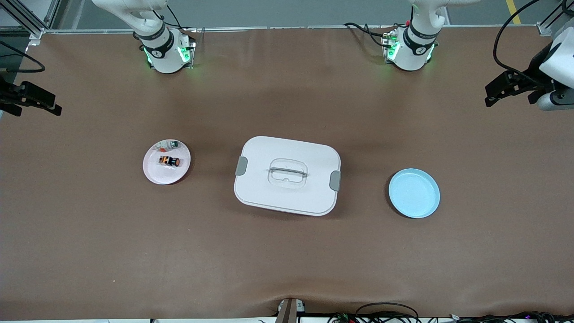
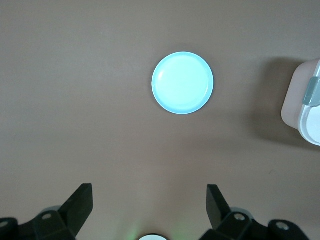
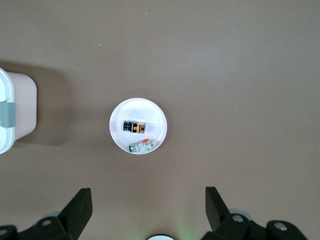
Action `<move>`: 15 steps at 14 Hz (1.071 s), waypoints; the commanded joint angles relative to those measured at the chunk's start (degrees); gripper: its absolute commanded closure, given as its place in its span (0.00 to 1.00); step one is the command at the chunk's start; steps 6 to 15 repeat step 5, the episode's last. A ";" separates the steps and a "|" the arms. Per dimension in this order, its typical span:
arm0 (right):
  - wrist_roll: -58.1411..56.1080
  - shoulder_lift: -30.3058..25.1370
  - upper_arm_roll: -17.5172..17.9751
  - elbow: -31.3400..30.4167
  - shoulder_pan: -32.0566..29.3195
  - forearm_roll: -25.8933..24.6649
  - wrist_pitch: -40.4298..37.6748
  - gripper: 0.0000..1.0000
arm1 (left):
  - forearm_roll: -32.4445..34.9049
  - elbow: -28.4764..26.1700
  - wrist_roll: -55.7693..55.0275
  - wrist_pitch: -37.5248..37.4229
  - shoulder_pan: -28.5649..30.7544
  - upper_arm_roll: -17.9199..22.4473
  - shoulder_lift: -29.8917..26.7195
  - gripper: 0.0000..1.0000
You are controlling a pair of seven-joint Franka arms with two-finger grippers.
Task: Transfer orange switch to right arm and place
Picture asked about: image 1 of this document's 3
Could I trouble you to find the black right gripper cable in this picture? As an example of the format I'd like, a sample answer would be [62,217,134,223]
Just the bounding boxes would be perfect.
[0,39,46,74]

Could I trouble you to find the black left arm base cables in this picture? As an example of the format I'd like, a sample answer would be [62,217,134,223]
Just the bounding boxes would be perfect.
[343,21,396,48]

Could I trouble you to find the black looped cable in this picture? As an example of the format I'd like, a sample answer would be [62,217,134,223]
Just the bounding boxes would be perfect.
[354,302,421,323]

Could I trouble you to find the grey lid handle bar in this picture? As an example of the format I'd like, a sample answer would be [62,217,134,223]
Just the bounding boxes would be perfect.
[269,167,308,177]

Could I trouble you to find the light blue round plate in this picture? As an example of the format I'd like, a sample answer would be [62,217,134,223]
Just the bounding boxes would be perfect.
[388,168,441,219]

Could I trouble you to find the pink round plate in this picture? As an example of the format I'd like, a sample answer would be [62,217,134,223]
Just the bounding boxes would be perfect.
[143,139,191,185]

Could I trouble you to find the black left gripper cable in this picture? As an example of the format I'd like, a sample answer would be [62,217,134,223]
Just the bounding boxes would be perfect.
[493,0,542,84]

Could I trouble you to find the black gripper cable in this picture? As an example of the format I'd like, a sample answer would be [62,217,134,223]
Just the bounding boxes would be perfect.
[0,39,46,74]
[493,0,542,84]

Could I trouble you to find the white lidded storage box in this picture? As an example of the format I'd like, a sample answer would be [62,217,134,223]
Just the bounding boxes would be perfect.
[234,136,342,217]

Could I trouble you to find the black right arm base cable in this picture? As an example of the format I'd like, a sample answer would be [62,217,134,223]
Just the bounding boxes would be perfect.
[152,4,198,33]

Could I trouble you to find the front camera mount bracket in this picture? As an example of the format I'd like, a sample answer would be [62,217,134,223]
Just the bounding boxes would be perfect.
[274,297,307,323]

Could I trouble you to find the aluminium frame post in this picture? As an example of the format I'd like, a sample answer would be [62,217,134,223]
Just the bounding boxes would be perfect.
[0,0,61,42]
[537,4,574,37]

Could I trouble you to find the black cable bundle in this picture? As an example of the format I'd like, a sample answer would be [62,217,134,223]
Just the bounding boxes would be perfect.
[327,310,574,323]

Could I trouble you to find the silver table edge rail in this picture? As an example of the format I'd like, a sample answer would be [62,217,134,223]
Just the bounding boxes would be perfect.
[43,24,544,35]

